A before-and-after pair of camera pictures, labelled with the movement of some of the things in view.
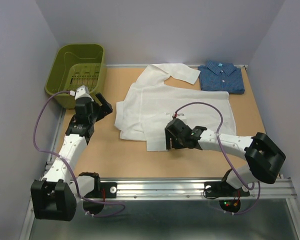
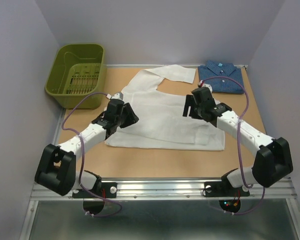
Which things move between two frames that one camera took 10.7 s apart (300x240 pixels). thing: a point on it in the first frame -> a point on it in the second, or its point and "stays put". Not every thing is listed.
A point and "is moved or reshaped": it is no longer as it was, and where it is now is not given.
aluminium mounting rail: x=276 y=189 stays put
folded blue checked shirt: x=220 y=76 stays put
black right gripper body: x=176 y=142 -> x=196 y=110
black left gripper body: x=99 y=112 -> x=126 y=118
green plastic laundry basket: x=73 y=65 stays put
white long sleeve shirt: x=150 y=103 is moved or reshaped
